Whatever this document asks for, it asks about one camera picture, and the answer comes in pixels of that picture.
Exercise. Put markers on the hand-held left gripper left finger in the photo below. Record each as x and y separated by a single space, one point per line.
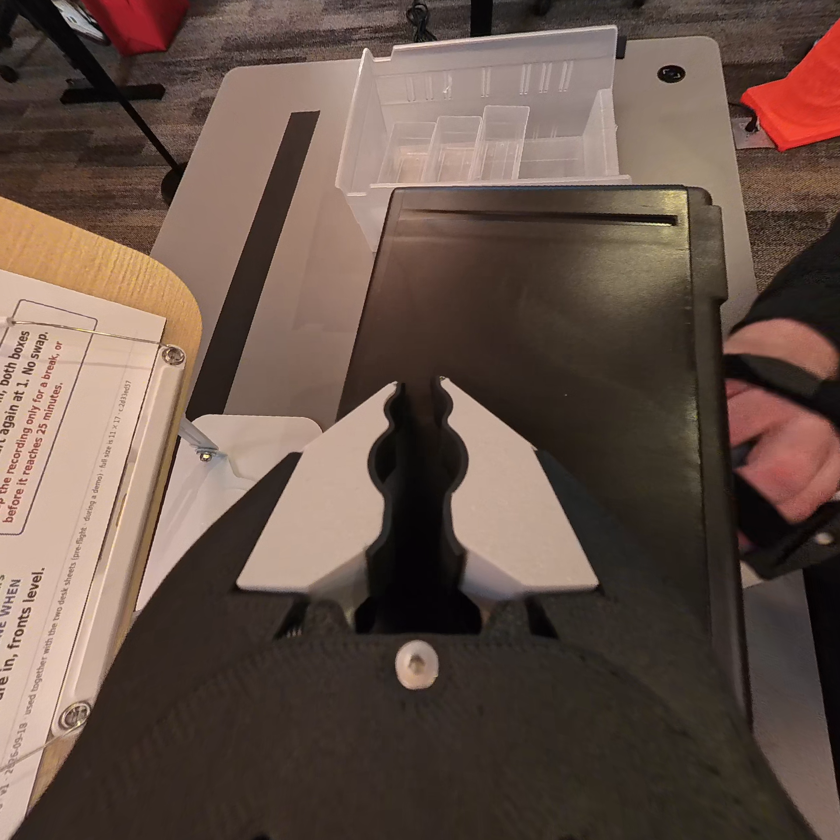
308 525

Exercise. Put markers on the black desk leg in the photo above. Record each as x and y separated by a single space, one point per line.
111 92

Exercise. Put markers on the translucent plastic box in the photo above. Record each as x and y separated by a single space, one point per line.
367 131

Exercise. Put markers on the white instruction sheet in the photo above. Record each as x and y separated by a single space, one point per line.
59 525

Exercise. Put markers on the black drawer cabinet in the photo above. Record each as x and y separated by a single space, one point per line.
558 295

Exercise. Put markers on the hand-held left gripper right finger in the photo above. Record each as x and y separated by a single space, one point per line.
525 525

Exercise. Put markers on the person's right forearm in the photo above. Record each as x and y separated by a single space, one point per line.
807 282

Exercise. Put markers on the orange traffic cone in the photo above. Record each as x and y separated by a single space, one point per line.
807 111

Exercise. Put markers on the black pole with round base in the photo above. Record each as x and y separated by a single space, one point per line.
176 187

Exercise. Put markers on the black table leg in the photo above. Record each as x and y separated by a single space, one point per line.
482 16

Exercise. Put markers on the small clear plastic drawer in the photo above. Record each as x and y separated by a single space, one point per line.
502 144
407 157
454 154

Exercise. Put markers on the person's dark clothing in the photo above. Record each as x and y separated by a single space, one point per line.
827 689

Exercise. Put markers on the red bag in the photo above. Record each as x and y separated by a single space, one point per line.
138 23

